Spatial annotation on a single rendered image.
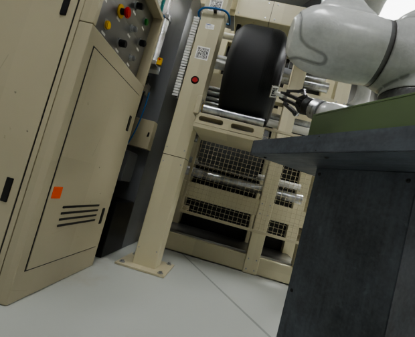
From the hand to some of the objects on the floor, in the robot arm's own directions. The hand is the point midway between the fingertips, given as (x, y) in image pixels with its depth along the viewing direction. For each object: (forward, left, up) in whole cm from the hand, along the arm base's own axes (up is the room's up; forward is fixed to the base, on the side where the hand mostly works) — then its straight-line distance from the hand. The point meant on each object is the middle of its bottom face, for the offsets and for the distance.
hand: (280, 94), depth 145 cm
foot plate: (+49, +21, -101) cm, 115 cm away
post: (+49, +21, -101) cm, 115 cm away
